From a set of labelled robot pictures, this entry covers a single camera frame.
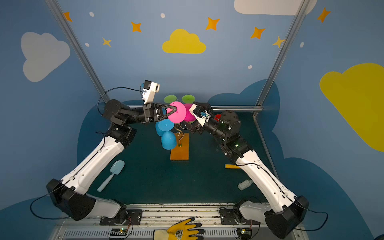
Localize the white brush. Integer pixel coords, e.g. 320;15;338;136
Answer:
238;180;254;191

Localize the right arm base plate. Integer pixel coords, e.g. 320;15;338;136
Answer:
218;208;251;225

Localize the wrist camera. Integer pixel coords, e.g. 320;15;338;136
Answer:
141;80;160;104
189;102;213;127

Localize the front blue wine glass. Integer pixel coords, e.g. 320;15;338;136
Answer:
160;119;177;150

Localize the right green wine glass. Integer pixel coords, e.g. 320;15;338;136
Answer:
182;95;196;104

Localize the gold wire glass rack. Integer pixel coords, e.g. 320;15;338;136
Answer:
174;122;188;147

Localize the blue wine glass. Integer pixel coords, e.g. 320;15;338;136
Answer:
155;122;164;137
160;119;177;150

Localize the yellow toy shovel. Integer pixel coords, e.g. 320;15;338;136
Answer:
225;164;241;169

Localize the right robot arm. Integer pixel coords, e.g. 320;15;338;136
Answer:
190;105;310;240

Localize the left circuit board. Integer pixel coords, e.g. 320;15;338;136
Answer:
110;228;128;237

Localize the light blue toy spatula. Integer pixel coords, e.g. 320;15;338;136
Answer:
97;160;125;193

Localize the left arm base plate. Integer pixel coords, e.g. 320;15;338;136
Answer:
100;209;143;226

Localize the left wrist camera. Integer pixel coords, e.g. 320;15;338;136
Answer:
141;80;160;104

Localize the orange wooden rack base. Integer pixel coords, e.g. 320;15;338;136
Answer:
170;133;190;161

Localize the right circuit board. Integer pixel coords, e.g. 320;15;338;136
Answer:
236;228;253;240

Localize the pink wine glass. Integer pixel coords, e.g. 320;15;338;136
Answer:
168;102;196;124

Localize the yellow black work glove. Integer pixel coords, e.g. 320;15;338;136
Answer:
153;217;205;240

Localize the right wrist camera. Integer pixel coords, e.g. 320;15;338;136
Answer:
189;102;213;127

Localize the left green wine glass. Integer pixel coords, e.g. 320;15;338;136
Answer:
164;95;178;104

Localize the red wine glass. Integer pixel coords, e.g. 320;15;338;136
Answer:
215;114;221;122

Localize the green wine glass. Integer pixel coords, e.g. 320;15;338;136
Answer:
164;95;178;104
182;95;196;104

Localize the rear blue wine glass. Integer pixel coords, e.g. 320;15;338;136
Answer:
155;122;164;137

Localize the aluminium frame rail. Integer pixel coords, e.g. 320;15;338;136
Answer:
123;104;263;112

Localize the circuit board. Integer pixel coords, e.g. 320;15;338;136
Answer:
236;228;253;240
110;228;128;237

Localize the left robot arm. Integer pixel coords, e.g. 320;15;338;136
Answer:
47;100;185;222

